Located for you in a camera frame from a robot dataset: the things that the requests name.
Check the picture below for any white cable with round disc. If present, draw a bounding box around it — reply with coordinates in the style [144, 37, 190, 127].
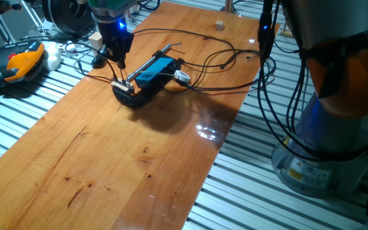
[145, 69, 192, 84]

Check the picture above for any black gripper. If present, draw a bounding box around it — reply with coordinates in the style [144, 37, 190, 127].
[96, 19, 135, 70]

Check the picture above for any silver metal rod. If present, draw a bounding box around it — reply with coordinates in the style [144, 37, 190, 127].
[126, 42, 183, 83]

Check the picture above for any silver pole foot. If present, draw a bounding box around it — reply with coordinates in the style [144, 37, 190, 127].
[219, 0, 240, 15]

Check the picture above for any glossy wooden board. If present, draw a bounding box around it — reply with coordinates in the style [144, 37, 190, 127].
[0, 1, 280, 230]

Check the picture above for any white power adapter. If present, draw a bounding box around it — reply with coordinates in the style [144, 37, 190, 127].
[63, 42, 79, 54]

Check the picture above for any white rounded lump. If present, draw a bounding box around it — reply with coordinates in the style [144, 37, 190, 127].
[42, 42, 63, 72]

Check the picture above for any metal clamp stand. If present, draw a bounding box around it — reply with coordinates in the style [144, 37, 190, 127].
[13, 0, 46, 35]

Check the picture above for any small black rounded device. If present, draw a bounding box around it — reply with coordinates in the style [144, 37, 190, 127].
[91, 53, 108, 70]

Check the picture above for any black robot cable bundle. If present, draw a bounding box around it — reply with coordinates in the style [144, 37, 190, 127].
[256, 0, 368, 163]

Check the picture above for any black oval docking station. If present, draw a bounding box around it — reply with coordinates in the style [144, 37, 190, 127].
[112, 57, 182, 109]

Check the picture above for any wooden ladder rack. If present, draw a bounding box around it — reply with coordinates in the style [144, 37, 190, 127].
[279, 17, 296, 39]

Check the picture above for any tall wooden block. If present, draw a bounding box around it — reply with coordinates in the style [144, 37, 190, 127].
[88, 31, 104, 57]

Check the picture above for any black round spool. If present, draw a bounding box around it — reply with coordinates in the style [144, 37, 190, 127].
[41, 0, 95, 36]

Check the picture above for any blue box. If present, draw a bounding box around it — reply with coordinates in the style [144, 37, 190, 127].
[135, 56, 176, 89]

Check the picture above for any orange black teach pendant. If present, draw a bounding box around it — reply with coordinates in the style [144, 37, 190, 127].
[0, 40, 47, 88]

